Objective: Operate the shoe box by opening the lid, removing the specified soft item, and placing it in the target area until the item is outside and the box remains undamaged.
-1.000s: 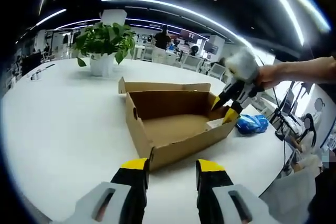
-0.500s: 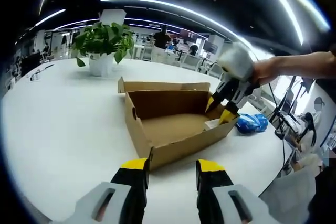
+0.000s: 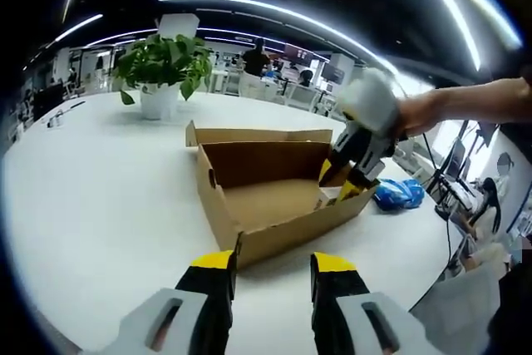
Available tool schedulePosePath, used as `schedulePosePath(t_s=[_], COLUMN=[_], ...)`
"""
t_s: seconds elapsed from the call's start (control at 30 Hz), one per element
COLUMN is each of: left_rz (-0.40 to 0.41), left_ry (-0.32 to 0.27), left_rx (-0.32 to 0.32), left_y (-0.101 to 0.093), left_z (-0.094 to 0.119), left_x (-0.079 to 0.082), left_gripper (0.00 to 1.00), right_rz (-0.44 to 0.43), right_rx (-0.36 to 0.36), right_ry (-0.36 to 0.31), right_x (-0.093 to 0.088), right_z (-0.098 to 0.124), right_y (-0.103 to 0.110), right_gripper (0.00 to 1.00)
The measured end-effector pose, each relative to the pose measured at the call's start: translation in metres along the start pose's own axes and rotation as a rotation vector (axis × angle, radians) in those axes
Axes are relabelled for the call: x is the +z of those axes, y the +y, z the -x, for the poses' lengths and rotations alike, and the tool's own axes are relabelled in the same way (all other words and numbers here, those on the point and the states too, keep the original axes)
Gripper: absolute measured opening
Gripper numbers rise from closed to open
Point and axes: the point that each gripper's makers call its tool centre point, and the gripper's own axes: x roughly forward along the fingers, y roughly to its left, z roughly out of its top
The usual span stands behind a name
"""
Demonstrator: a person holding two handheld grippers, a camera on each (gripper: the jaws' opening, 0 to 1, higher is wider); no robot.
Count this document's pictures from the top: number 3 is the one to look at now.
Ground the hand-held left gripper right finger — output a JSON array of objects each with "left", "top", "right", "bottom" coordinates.
[{"left": 309, "top": 251, "right": 441, "bottom": 355}]

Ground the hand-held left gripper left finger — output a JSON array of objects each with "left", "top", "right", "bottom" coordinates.
[{"left": 106, "top": 249, "right": 239, "bottom": 355}]

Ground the blue soft wipes packet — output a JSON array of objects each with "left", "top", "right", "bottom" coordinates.
[{"left": 371, "top": 177, "right": 426, "bottom": 212}]

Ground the white tube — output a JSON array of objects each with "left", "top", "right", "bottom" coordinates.
[{"left": 318, "top": 186, "right": 350, "bottom": 209}]

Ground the brown cardboard shoe box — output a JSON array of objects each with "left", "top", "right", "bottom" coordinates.
[{"left": 185, "top": 119, "right": 382, "bottom": 269}]

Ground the person's right hand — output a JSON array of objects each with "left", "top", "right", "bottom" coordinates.
[{"left": 393, "top": 87, "right": 446, "bottom": 141}]

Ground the dark computer monitor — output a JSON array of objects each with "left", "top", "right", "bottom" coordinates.
[{"left": 321, "top": 63, "right": 347, "bottom": 85}]

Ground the white mesh office chair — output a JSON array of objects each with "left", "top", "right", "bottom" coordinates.
[{"left": 285, "top": 83, "right": 318, "bottom": 111}]

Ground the black equipment stand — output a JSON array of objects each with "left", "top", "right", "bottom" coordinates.
[{"left": 426, "top": 121, "right": 473, "bottom": 217}]

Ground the large black screen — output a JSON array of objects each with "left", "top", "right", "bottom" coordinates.
[{"left": 476, "top": 121, "right": 502, "bottom": 153}]

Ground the grey mesh office chair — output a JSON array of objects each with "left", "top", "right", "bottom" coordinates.
[{"left": 408, "top": 260, "right": 507, "bottom": 355}]

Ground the white ceiling light strip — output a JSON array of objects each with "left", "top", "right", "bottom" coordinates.
[
  {"left": 156, "top": 0, "right": 401, "bottom": 78},
  {"left": 401, "top": 0, "right": 484, "bottom": 72}
]

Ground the blue display board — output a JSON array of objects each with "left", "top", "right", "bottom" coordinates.
[{"left": 504, "top": 204, "right": 532, "bottom": 244}]

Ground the person's dark shirt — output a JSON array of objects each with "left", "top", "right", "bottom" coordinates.
[{"left": 488, "top": 262, "right": 532, "bottom": 355}]

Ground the green plant in white pot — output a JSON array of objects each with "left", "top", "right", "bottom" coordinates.
[{"left": 111, "top": 32, "right": 214, "bottom": 121}]

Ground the white square pillar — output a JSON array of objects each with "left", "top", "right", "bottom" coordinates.
[{"left": 158, "top": 12, "right": 200, "bottom": 41}]

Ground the small white desk object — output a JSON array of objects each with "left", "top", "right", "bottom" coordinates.
[{"left": 45, "top": 111, "right": 67, "bottom": 131}]

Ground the black cable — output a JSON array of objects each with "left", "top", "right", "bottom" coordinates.
[{"left": 418, "top": 131, "right": 457, "bottom": 274}]

